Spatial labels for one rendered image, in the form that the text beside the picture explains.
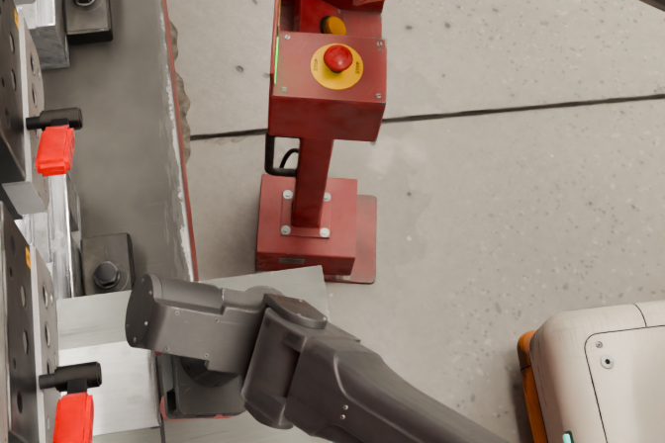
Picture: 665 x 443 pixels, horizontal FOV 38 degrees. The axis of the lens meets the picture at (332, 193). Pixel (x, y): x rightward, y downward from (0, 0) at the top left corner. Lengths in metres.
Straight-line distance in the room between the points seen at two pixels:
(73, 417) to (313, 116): 0.79
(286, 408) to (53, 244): 0.43
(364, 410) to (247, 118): 1.58
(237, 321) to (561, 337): 1.13
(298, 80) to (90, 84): 0.28
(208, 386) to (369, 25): 0.76
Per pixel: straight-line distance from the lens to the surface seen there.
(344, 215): 1.97
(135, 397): 0.96
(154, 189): 1.16
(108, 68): 1.24
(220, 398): 0.86
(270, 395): 0.71
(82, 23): 1.24
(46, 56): 1.22
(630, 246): 2.22
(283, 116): 1.37
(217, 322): 0.74
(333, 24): 1.44
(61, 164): 0.70
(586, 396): 1.78
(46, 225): 1.06
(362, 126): 1.38
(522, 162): 2.22
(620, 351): 1.82
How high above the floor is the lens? 1.93
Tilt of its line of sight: 66 degrees down
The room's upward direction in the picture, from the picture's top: 11 degrees clockwise
